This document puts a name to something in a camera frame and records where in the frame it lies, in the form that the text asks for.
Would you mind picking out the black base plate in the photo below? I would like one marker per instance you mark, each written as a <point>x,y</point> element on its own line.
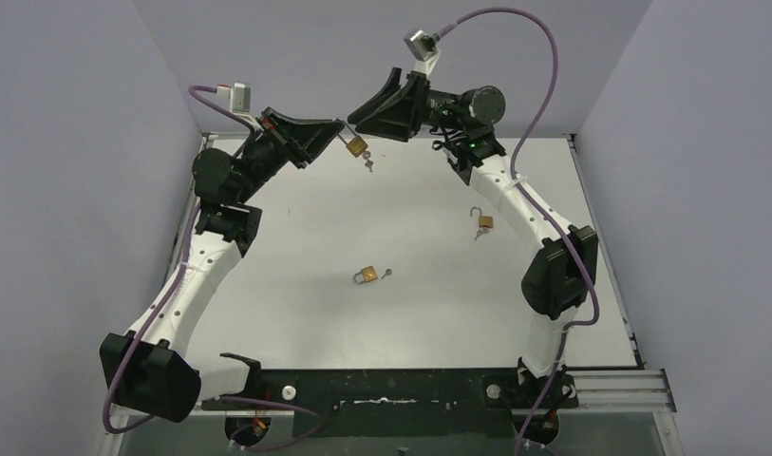
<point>419,403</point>

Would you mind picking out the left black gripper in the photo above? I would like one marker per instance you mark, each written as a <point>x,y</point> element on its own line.
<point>280,136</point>

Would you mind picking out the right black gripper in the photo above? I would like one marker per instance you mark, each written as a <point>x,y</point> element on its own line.
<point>402,118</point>

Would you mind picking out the aluminium rail frame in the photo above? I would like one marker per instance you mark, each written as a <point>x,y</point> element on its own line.
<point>622,390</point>

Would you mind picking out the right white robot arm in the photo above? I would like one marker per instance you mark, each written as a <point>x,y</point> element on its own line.
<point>561,273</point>

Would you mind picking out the brass padlock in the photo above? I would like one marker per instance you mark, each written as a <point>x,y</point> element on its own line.
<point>355,145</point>
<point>365,275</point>
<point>484,222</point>

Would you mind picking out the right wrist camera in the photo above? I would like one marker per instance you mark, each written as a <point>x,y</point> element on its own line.
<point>423,47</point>

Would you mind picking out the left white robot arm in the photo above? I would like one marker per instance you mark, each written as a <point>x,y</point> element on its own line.
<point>145,367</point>

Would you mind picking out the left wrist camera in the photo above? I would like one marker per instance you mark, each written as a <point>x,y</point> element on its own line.
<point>239,96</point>

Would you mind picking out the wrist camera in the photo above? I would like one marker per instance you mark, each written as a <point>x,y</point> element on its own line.
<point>239,96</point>
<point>423,47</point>

